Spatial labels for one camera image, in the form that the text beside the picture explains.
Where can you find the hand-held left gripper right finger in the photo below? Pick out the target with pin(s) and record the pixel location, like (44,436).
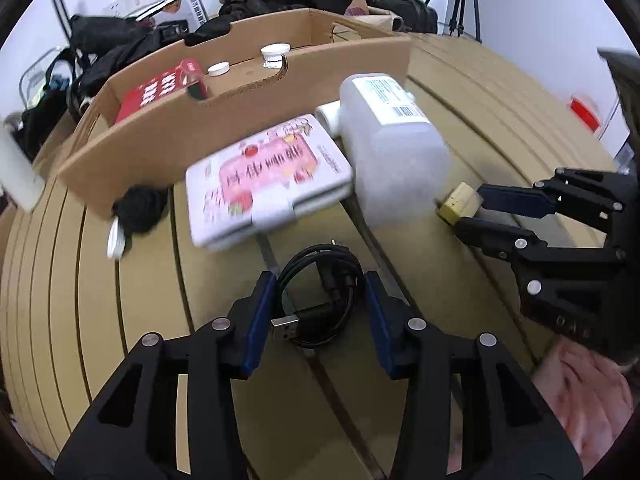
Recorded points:
(380,325)

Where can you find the translucent plastic bottle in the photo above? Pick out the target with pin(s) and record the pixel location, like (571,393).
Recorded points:
(395,160)

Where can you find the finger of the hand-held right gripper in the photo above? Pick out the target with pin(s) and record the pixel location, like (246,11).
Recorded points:
(510,200)
(490,237)

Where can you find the black bag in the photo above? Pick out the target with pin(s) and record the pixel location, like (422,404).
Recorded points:
(47,115)

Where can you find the brown paper bag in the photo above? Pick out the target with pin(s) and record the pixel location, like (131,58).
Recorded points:
(370,10)

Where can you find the metal folding cart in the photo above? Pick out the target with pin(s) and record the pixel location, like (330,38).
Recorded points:
(60,10)

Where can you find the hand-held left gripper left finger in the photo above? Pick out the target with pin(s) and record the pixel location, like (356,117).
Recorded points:
(257,320)

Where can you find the pink printed wipes pack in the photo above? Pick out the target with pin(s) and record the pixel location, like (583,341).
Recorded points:
(260,180)

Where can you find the red object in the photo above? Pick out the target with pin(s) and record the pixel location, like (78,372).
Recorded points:
(585,112)

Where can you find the teal cloth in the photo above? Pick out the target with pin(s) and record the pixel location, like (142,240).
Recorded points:
(57,81)

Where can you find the black cloth with white tag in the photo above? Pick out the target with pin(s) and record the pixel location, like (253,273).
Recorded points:
(140,207)

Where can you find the red printed box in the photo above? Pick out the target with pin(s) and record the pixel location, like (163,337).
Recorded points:
(150,92)

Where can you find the black backpack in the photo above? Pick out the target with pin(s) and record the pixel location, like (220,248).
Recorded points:
(410,10)

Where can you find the black tripod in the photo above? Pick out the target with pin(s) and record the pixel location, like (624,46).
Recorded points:
(467,0)

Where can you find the yellow block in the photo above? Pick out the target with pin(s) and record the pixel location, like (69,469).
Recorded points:
(457,202)

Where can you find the wide white jar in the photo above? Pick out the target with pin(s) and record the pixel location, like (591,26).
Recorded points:
(275,54)

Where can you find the cardboard box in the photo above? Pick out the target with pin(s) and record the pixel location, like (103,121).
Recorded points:
(250,125)

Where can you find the printed appliance box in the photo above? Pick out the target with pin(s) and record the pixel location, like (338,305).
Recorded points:
(185,10)

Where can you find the small white lid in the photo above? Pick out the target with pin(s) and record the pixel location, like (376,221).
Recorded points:
(218,68)

